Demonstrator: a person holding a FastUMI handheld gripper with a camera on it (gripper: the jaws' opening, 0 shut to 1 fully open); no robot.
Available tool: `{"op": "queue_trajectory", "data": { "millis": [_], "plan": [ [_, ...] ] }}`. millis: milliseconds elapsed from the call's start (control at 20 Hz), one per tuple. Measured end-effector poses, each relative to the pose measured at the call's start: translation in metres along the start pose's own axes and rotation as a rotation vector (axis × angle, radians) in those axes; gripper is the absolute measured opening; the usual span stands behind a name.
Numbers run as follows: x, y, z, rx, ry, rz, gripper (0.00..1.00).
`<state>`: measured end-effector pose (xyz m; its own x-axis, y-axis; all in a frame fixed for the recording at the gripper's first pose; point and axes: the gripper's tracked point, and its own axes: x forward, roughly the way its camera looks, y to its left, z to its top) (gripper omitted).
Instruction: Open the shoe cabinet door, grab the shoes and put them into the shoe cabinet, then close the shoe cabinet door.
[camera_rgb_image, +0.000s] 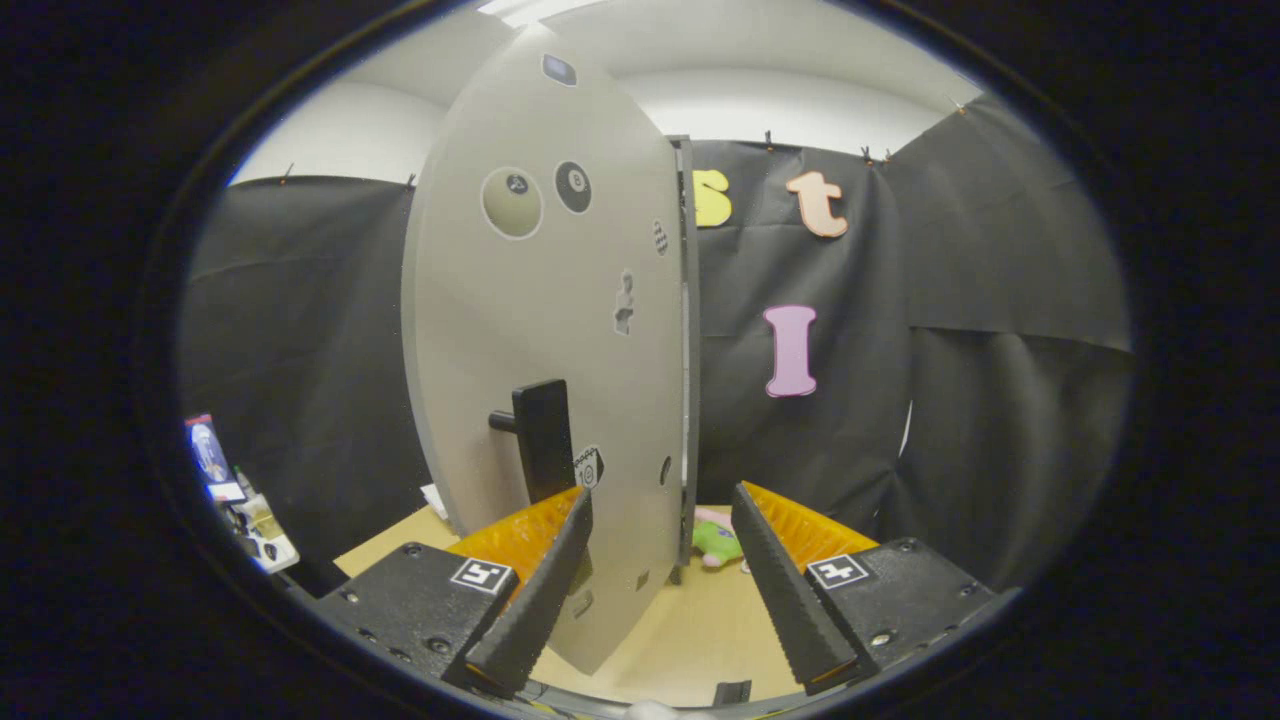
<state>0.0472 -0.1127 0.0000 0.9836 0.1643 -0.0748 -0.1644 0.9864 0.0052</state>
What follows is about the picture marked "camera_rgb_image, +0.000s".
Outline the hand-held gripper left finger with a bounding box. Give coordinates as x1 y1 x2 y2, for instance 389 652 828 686
315 485 594 699

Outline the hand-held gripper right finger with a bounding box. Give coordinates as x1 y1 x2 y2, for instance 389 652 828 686
730 481 996 696

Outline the white shoe cabinet door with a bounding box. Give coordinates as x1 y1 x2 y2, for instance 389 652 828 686
400 22 691 676

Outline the dark grey shoe cabinet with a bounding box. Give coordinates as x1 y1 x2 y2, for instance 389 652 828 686
666 134 701 586

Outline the green and pink plush toy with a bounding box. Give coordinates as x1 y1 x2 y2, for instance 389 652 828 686
692 507 749 573

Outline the black backdrop cloth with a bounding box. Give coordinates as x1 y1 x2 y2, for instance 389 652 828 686
180 92 1136 591

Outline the pile of small clutter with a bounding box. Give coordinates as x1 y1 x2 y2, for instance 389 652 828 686
225 465 301 576

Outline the blue printed card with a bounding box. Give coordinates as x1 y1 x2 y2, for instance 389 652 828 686
185 413 248 504

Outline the long ceiling light panel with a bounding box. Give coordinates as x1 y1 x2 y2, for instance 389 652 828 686
475 0 611 26

